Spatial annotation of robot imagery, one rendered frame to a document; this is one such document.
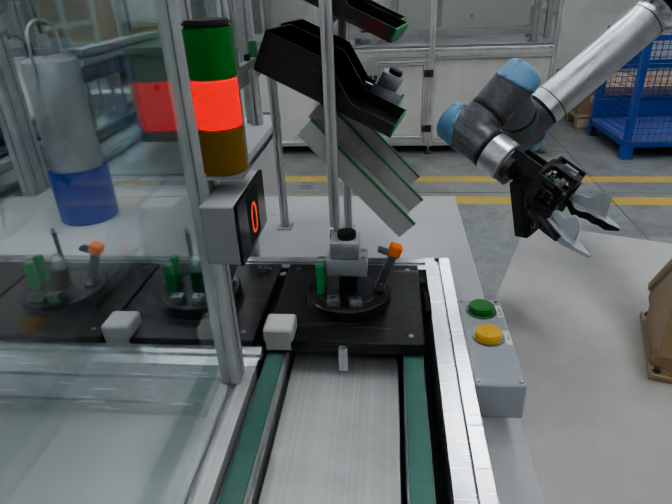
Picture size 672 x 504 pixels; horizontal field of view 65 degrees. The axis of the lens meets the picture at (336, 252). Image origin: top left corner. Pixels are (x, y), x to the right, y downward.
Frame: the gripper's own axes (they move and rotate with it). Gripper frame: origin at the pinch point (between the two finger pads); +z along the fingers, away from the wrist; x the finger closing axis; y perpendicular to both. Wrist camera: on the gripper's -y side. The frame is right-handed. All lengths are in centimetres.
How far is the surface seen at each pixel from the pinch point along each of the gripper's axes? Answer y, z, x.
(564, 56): -384, -285, 732
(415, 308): -6.5, -12.2, -30.5
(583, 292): -20.2, 3.1, 8.4
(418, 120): -233, -205, 252
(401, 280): -10.6, -18.8, -25.8
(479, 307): -4.7, -5.4, -23.2
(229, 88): 31, -32, -50
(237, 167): 24, -29, -52
